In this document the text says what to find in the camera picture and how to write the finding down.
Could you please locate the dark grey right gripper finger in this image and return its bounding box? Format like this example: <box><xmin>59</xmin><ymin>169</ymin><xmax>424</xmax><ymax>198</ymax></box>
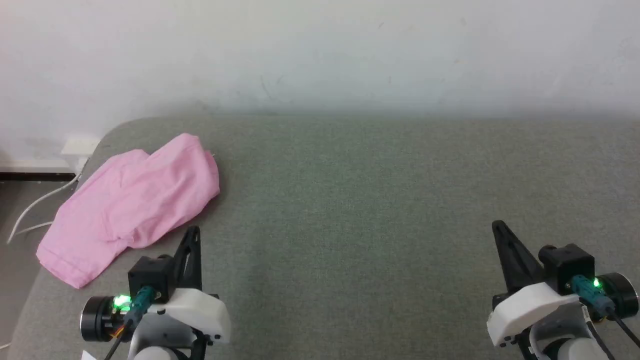
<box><xmin>491</xmin><ymin>219</ymin><xmax>546</xmax><ymax>295</ymax></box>

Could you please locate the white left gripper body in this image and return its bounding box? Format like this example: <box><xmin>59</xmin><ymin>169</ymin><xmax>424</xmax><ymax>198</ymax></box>
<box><xmin>132</xmin><ymin>287</ymin><xmax>232</xmax><ymax>350</ymax></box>

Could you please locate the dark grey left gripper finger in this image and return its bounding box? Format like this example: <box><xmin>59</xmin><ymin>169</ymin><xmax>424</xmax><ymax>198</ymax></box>
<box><xmin>172</xmin><ymin>228</ymin><xmax>196</xmax><ymax>290</ymax></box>
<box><xmin>182</xmin><ymin>225</ymin><xmax>203</xmax><ymax>292</ymax></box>

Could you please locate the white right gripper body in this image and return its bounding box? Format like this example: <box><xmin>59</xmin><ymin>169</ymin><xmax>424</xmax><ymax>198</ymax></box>
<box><xmin>486</xmin><ymin>281</ymin><xmax>582</xmax><ymax>348</ymax></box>

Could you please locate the pink cloth garment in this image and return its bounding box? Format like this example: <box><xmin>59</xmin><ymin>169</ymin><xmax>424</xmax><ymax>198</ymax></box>
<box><xmin>36</xmin><ymin>132</ymin><xmax>221</xmax><ymax>290</ymax></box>

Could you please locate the dark baseboard strip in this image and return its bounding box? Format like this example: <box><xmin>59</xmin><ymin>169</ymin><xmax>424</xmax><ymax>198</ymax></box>
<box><xmin>0</xmin><ymin>171</ymin><xmax>77</xmax><ymax>182</ymax></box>

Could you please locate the black right camera cable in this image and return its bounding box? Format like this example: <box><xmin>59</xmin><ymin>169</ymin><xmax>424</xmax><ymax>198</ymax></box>
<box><xmin>569</xmin><ymin>274</ymin><xmax>640</xmax><ymax>349</ymax></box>

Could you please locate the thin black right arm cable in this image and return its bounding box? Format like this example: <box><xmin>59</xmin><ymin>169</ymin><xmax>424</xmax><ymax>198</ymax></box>
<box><xmin>580</xmin><ymin>305</ymin><xmax>618</xmax><ymax>360</ymax></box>

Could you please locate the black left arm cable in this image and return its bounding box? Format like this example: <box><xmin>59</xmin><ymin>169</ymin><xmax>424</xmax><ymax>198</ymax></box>
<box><xmin>102</xmin><ymin>285</ymin><xmax>161</xmax><ymax>360</ymax></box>

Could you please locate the white wall socket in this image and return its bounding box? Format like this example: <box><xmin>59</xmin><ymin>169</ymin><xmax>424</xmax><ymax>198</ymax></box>
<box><xmin>60</xmin><ymin>135</ymin><xmax>102</xmax><ymax>175</ymax></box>

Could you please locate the short white power cable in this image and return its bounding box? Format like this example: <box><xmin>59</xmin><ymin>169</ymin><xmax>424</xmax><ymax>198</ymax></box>
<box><xmin>7</xmin><ymin>221</ymin><xmax>55</xmax><ymax>241</ymax></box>

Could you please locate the long white power cable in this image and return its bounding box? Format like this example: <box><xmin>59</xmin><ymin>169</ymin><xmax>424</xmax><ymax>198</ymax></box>
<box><xmin>6</xmin><ymin>170</ymin><xmax>83</xmax><ymax>246</ymax></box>

